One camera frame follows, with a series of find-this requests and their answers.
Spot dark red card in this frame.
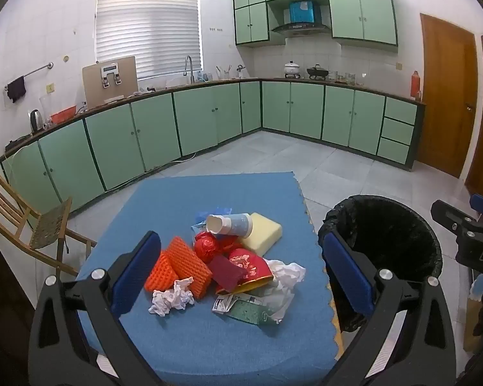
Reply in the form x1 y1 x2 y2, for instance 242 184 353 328
207 255 247 290

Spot small orange foam net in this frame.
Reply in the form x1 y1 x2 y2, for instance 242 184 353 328
144 251 180 292

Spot metal electric kettle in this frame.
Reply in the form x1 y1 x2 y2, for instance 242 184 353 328
28 108 45 133

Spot white and blue paper cup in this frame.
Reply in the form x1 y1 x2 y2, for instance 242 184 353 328
206 213 253 237

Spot red paper cup gold print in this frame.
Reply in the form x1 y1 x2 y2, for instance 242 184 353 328
215 248 274 295

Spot green carton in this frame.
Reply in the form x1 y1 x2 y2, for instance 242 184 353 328
212 293 280 326

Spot white window blind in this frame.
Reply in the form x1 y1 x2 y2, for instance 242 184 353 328
94 0 204 81

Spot large orange foam net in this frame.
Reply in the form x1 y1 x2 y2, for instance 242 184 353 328
163 236 214 300

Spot large white paper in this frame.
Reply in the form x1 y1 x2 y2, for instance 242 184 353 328
266 259 307 324

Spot brown cardboard box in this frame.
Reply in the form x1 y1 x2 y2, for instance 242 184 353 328
82 56 139 107

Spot black bagged trash bin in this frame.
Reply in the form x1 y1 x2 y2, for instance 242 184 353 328
317 194 443 334

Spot blue box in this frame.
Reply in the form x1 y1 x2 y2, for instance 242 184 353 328
289 1 320 23

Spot yellow sponge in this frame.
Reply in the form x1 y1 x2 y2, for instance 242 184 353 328
237 212 283 258

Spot range hood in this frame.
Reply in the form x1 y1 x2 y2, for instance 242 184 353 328
270 22 331 35

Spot blue plastic bag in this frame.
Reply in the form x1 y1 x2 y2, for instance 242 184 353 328
191 207 234 234

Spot red plastic bag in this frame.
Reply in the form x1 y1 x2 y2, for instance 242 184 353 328
192 231 244 261

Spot wooden table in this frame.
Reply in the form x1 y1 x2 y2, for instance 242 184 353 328
331 281 344 360

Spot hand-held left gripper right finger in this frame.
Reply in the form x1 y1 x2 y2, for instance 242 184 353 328
321 231 457 386

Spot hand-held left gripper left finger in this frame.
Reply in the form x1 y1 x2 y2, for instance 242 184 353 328
28 231 162 386

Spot wooden chair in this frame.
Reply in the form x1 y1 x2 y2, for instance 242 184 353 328
0 170 98 278

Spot blue foam mat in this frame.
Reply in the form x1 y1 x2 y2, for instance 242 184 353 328
74 171 343 386

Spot metal towel rail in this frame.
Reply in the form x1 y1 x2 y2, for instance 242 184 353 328
4 62 54 91

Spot dark towel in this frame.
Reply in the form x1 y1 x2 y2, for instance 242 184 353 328
6 76 27 103

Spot red basin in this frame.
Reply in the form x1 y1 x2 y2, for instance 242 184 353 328
49 105 78 125

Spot white tissue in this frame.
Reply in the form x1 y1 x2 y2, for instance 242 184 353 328
148 277 196 316

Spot green base cabinets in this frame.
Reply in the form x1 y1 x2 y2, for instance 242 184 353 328
0 79 426 214

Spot green wall cabinets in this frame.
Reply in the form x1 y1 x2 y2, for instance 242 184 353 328
232 0 399 53

